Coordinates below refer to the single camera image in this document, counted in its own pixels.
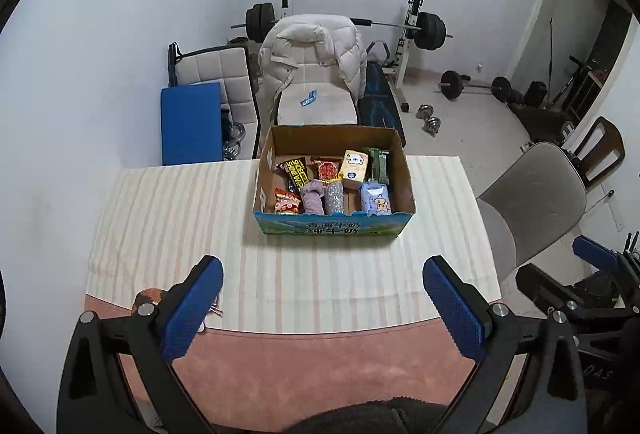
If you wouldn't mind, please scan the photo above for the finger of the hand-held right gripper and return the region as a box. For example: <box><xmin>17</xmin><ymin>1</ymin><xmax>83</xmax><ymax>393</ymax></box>
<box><xmin>572</xmin><ymin>235</ymin><xmax>640</xmax><ymax>279</ymax></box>
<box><xmin>515</xmin><ymin>264</ymin><xmax>640</xmax><ymax>321</ymax></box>

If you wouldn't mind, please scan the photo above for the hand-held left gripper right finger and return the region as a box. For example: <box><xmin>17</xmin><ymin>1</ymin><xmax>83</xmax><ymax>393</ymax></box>
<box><xmin>422</xmin><ymin>255</ymin><xmax>588</xmax><ymax>434</ymax></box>

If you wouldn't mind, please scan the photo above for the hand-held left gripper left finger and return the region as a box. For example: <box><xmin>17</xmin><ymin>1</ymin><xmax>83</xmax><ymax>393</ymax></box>
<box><xmin>56</xmin><ymin>255</ymin><xmax>224</xmax><ymax>434</ymax></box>

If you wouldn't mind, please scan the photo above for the blue tissue pack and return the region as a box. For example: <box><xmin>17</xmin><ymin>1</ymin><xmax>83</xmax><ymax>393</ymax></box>
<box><xmin>359</xmin><ymin>181</ymin><xmax>393</xmax><ymax>216</ymax></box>

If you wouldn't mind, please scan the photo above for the panda print snack packet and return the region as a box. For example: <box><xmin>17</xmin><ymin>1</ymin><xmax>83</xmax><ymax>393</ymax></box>
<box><xmin>272</xmin><ymin>189</ymin><xmax>302</xmax><ymax>216</ymax></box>

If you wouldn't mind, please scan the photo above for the cardboard box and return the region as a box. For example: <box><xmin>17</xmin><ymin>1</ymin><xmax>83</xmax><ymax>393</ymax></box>
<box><xmin>252</xmin><ymin>125</ymin><xmax>417</xmax><ymax>236</ymax></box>

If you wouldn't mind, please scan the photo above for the silver and yellow packet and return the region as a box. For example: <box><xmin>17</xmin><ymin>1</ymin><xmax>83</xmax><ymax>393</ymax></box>
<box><xmin>323</xmin><ymin>180</ymin><xmax>346</xmax><ymax>216</ymax></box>

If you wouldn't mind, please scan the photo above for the dark green packet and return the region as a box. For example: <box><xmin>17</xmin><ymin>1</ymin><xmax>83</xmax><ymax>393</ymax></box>
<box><xmin>362</xmin><ymin>147</ymin><xmax>390</xmax><ymax>185</ymax></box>

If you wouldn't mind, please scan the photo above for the black wipe packet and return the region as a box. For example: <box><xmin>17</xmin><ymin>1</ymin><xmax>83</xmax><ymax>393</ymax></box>
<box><xmin>277</xmin><ymin>157</ymin><xmax>308</xmax><ymax>193</ymax></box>

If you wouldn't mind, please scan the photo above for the yellow tissue pack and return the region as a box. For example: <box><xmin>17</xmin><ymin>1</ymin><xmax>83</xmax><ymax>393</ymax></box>
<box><xmin>338</xmin><ymin>150</ymin><xmax>369</xmax><ymax>191</ymax></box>

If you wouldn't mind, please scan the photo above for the red snack packet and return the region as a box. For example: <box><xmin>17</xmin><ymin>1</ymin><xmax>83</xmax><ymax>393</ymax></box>
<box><xmin>312</xmin><ymin>157</ymin><xmax>343</xmax><ymax>182</ymax></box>

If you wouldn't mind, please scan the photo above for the grey shell chair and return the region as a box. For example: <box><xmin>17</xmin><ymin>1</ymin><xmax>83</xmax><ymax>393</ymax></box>
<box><xmin>475</xmin><ymin>142</ymin><xmax>588</xmax><ymax>282</ymax></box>

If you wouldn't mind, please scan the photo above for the brown wooden chair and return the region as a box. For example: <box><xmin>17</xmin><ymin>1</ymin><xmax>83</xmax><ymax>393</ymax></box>
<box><xmin>562</xmin><ymin>116</ymin><xmax>626</xmax><ymax>187</ymax></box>

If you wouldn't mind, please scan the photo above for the striped pink cat print tablecloth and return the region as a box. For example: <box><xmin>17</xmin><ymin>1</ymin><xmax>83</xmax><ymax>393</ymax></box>
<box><xmin>82</xmin><ymin>155</ymin><xmax>531</xmax><ymax>430</ymax></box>

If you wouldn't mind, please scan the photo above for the person's dark fleece clothing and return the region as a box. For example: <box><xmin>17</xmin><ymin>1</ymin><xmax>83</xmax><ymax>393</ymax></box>
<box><xmin>295</xmin><ymin>396</ymin><xmax>451</xmax><ymax>434</ymax></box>

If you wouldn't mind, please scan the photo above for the dark exercise equipment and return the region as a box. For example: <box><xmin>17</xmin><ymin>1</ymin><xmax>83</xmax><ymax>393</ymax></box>
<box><xmin>510</xmin><ymin>54</ymin><xmax>611</xmax><ymax>139</ymax></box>

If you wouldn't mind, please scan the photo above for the black box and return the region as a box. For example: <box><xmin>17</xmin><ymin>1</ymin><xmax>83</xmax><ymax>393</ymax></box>
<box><xmin>525</xmin><ymin>81</ymin><xmax>548</xmax><ymax>109</ymax></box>

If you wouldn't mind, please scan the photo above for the blue board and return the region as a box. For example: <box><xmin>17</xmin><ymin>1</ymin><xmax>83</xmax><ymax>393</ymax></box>
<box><xmin>161</xmin><ymin>82</ymin><xmax>224</xmax><ymax>166</ymax></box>

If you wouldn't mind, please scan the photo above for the thin black pole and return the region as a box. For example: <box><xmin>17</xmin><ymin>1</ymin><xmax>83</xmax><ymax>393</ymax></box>
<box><xmin>545</xmin><ymin>18</ymin><xmax>555</xmax><ymax>107</ymax></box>

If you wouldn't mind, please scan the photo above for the black weight bench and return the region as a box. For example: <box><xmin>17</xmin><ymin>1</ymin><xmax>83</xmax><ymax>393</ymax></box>
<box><xmin>362</xmin><ymin>41</ymin><xmax>408</xmax><ymax>149</ymax></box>

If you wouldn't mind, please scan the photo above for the short floor barbell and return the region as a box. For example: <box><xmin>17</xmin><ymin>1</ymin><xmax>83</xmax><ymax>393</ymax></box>
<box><xmin>437</xmin><ymin>70</ymin><xmax>513</xmax><ymax>103</ymax></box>

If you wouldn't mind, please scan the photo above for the beige padded chair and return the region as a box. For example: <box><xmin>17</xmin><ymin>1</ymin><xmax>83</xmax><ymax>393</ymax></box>
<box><xmin>272</xmin><ymin>58</ymin><xmax>360</xmax><ymax>129</ymax></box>

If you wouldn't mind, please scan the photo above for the grey quilted chair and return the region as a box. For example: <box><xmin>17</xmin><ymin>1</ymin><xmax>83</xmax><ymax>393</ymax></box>
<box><xmin>172</xmin><ymin>46</ymin><xmax>261</xmax><ymax>159</ymax></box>

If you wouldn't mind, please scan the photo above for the barbell with black plates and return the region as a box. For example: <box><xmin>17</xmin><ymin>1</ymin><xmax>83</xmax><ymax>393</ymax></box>
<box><xmin>231</xmin><ymin>4</ymin><xmax>455</xmax><ymax>52</ymax></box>

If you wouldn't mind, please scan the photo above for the white puffer jacket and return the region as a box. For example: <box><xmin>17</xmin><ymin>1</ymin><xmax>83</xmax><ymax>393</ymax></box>
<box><xmin>257</xmin><ymin>14</ymin><xmax>368</xmax><ymax>112</ymax></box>

